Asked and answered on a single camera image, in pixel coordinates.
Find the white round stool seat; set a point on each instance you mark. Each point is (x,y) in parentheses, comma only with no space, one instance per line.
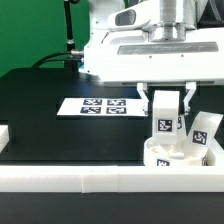
(183,154)

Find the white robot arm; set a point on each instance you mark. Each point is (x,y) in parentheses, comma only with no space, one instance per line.
(153,43)

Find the white left fence rail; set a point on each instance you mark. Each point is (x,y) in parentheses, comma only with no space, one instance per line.
(4,137)

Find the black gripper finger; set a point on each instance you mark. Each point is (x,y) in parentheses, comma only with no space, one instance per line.
(190,89)
(142,90)

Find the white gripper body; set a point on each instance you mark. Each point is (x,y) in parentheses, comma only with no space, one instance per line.
(155,45)

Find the white right fence rail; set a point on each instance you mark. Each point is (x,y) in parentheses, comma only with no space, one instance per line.
(215,155)

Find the white tag sheet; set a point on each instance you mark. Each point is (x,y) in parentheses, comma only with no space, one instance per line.
(101,107)

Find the white fence rail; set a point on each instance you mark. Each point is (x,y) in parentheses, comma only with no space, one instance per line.
(110,179)
(215,155)
(4,137)

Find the white front fence rail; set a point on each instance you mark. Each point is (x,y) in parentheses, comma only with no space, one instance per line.
(110,179)

